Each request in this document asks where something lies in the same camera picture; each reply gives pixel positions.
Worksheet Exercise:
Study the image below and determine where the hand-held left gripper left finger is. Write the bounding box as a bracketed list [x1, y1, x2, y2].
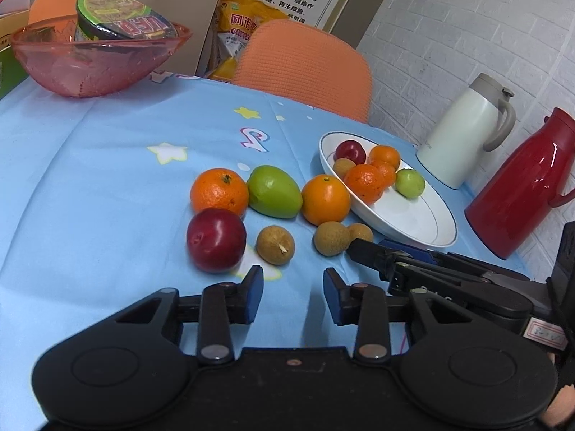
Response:
[114, 265, 266, 366]

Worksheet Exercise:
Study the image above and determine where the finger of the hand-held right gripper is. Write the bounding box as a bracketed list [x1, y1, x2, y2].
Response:
[379, 239, 531, 282]
[348, 238, 490, 301]

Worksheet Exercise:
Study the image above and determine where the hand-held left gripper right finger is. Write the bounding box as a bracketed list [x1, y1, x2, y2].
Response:
[323, 268, 460, 364]

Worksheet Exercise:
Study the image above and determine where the brown longan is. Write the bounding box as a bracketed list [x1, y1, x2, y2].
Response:
[347, 223, 374, 245]
[256, 226, 296, 265]
[333, 158, 357, 179]
[313, 221, 351, 258]

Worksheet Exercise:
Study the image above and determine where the white plate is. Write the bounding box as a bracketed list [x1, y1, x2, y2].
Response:
[319, 131, 458, 247]

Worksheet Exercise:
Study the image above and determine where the green jujube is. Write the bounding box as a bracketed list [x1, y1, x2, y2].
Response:
[395, 168, 426, 199]

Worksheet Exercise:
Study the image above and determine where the large red plum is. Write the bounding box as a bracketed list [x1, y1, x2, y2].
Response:
[186, 208, 248, 274]

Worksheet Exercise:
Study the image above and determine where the large orange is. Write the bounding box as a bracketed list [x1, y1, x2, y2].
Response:
[344, 164, 386, 204]

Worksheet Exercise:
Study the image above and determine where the tangerine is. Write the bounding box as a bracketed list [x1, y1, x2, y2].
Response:
[375, 162, 397, 189]
[190, 168, 250, 220]
[300, 174, 351, 227]

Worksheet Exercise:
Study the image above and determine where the green mango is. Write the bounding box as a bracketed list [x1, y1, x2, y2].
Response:
[247, 165, 303, 220]

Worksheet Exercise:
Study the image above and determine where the small red plum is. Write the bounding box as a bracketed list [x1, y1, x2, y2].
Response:
[335, 140, 367, 165]

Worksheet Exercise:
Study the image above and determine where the person's right hand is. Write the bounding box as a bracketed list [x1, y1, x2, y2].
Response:
[541, 384, 575, 431]

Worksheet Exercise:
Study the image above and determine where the red thermos jug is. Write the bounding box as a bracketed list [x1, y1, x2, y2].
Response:
[464, 108, 575, 260]

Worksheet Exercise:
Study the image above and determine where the white thermos jug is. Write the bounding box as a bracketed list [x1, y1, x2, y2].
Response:
[415, 73, 516, 190]

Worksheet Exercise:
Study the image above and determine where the blue cartoon printed tablecloth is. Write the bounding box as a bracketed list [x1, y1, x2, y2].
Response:
[0, 69, 531, 414]

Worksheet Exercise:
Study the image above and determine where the orange chair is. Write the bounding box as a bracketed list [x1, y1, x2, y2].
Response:
[230, 19, 373, 124]
[28, 0, 86, 25]

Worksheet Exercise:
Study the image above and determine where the yellow plastic bag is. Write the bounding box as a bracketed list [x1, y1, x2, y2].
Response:
[207, 0, 297, 84]

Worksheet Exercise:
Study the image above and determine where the pink plastic bowl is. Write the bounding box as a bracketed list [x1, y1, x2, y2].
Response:
[10, 20, 194, 98]

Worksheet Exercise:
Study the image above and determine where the brown cardboard box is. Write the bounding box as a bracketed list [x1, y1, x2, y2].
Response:
[83, 0, 227, 77]

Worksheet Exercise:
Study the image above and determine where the instant noodle cup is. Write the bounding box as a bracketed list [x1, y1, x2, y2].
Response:
[74, 0, 178, 48]

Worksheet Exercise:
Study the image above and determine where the green cardboard box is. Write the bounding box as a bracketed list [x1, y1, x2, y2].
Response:
[0, 9, 32, 99]

